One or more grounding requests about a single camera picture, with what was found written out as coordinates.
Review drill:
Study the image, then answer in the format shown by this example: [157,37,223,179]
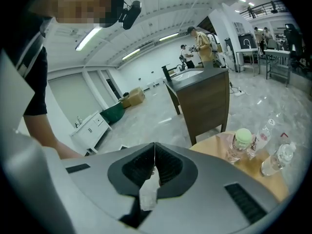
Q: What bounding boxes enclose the black faucet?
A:
[161,63,176,82]

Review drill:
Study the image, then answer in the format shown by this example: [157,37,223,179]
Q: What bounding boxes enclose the black faucet display panel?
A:
[237,33,255,50]

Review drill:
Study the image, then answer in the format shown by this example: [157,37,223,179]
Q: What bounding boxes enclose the person's left forearm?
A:
[23,113,83,160]

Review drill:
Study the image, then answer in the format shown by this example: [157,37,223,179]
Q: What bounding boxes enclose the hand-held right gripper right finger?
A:
[138,142,279,234]

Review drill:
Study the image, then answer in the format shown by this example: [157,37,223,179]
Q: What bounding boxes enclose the ceiling tube light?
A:
[121,48,141,60]
[158,32,180,42]
[75,25,103,51]

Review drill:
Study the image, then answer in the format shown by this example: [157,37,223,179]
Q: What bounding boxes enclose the green-capped clear bottle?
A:
[225,127,253,165]

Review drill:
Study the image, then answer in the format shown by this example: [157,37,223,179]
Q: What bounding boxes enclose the dark wooden sink vanity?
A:
[162,67,230,146]

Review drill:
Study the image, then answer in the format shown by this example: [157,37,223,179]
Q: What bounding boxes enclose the white drawer cabinet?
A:
[70,110,113,156]

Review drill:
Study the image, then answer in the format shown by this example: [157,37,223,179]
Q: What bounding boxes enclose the black head-worn camera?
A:
[118,0,142,31]

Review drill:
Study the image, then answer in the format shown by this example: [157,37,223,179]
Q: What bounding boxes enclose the person's black-clothed body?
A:
[4,0,125,117]

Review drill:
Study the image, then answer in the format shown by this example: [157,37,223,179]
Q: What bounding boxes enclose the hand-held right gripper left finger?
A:
[60,142,156,234]

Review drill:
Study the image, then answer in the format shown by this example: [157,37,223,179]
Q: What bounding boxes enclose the grey metal table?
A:
[264,49,292,87]
[235,48,260,77]

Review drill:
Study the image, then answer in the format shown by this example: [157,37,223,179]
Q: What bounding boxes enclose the white-capped clear bottle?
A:
[260,141,297,177]

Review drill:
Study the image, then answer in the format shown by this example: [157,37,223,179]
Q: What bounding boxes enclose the dark green tub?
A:
[99,101,126,125]

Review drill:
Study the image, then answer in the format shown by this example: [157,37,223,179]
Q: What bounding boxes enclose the red-label water bottle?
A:
[246,118,276,158]

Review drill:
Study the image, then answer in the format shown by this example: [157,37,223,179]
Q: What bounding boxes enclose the wooden coffee table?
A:
[189,130,290,202]

